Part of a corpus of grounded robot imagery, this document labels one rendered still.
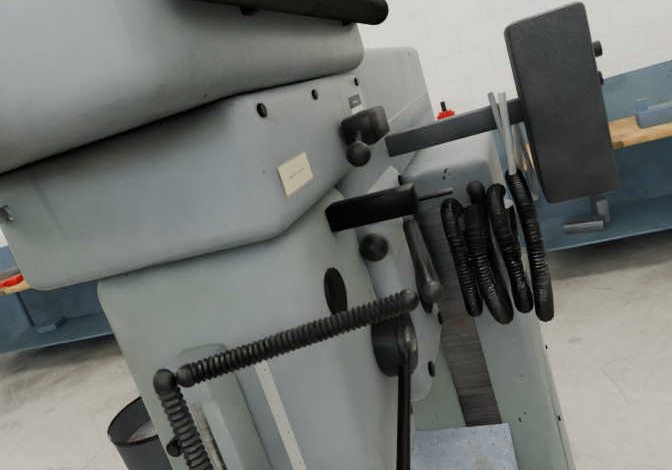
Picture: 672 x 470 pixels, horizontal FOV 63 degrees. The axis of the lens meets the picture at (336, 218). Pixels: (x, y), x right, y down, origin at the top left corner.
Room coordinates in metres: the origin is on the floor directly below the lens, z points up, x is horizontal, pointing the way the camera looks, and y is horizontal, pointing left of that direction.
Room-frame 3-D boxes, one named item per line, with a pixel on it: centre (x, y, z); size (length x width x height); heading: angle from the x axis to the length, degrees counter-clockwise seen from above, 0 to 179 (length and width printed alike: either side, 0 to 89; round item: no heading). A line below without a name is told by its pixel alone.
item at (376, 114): (0.53, -0.04, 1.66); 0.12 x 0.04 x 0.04; 160
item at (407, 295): (0.31, 0.04, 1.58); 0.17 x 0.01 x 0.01; 93
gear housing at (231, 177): (0.55, 0.09, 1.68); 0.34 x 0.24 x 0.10; 160
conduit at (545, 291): (0.70, -0.17, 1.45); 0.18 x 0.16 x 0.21; 160
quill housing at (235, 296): (0.52, 0.10, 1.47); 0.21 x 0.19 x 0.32; 70
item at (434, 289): (0.39, -0.05, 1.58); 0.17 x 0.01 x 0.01; 173
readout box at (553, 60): (0.68, -0.31, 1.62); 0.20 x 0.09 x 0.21; 160
